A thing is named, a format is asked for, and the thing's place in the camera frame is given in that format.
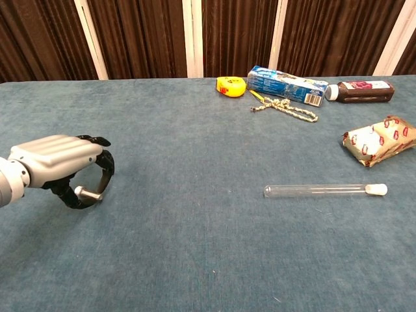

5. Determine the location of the silver bolt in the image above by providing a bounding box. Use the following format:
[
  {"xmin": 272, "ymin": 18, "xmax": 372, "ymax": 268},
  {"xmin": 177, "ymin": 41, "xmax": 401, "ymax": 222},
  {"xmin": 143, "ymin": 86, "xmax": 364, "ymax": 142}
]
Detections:
[{"xmin": 73, "ymin": 185, "xmax": 104, "ymax": 202}]

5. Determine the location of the blue toothpaste carton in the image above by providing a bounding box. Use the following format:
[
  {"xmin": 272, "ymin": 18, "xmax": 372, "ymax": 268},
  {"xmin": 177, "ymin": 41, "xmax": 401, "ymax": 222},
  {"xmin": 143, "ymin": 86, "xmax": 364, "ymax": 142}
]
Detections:
[{"xmin": 246, "ymin": 66, "xmax": 330, "ymax": 108}]

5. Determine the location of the teal felt table cover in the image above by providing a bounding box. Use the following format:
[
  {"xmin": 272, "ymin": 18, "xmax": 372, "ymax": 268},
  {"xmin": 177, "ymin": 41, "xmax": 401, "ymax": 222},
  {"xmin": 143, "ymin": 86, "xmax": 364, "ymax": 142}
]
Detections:
[{"xmin": 0, "ymin": 75, "xmax": 416, "ymax": 312}]

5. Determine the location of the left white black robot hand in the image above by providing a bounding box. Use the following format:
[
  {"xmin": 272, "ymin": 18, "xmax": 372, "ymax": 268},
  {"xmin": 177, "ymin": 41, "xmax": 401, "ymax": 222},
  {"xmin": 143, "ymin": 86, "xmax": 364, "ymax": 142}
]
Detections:
[{"xmin": 6, "ymin": 134, "xmax": 115, "ymax": 210}]

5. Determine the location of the knotted beige rope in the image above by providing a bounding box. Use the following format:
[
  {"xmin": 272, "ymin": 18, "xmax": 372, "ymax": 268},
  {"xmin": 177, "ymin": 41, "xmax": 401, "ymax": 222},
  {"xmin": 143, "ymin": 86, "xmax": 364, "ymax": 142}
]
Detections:
[{"xmin": 250, "ymin": 96, "xmax": 319, "ymax": 124}]

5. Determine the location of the white frame post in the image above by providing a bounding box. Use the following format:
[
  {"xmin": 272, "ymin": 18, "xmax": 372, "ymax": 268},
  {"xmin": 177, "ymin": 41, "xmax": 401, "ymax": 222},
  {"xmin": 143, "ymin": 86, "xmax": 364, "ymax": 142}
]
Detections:
[
  {"xmin": 181, "ymin": 0, "xmax": 204, "ymax": 79},
  {"xmin": 268, "ymin": 0, "xmax": 289, "ymax": 78},
  {"xmin": 73, "ymin": 0, "xmax": 109, "ymax": 81},
  {"xmin": 372, "ymin": 0, "xmax": 416, "ymax": 77}
]

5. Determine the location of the dark bottle white cap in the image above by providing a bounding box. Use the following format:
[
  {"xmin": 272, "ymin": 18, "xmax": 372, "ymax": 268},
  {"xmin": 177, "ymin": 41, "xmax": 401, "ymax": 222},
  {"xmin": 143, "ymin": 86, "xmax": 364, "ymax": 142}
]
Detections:
[{"xmin": 325, "ymin": 80, "xmax": 397, "ymax": 103}]

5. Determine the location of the crumpled gold red wrapper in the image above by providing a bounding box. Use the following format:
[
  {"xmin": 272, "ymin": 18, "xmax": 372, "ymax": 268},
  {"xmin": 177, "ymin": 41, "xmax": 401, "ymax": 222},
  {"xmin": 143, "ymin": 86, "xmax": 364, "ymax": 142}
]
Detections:
[{"xmin": 341, "ymin": 114, "xmax": 416, "ymax": 168}]

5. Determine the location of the yellow tape measure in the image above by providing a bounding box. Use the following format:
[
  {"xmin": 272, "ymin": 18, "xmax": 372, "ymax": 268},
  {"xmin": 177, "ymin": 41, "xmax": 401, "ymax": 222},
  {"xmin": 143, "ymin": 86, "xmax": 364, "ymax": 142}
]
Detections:
[{"xmin": 216, "ymin": 76, "xmax": 266, "ymax": 102}]

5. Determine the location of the glass test tube white cap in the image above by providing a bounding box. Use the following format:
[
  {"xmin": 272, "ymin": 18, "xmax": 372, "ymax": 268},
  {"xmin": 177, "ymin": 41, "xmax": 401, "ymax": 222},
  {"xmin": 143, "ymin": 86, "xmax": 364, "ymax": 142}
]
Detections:
[{"xmin": 263, "ymin": 183, "xmax": 389, "ymax": 199}]

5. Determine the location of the brown curtain panel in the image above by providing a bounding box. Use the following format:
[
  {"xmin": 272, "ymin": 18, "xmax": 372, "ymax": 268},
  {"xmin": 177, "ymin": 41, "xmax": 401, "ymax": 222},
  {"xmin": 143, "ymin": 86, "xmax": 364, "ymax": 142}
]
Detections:
[
  {"xmin": 277, "ymin": 0, "xmax": 407, "ymax": 77},
  {"xmin": 201, "ymin": 0, "xmax": 280, "ymax": 78},
  {"xmin": 392, "ymin": 40, "xmax": 416, "ymax": 76},
  {"xmin": 86, "ymin": 0, "xmax": 189, "ymax": 80},
  {"xmin": 0, "ymin": 0, "xmax": 99, "ymax": 84}
]

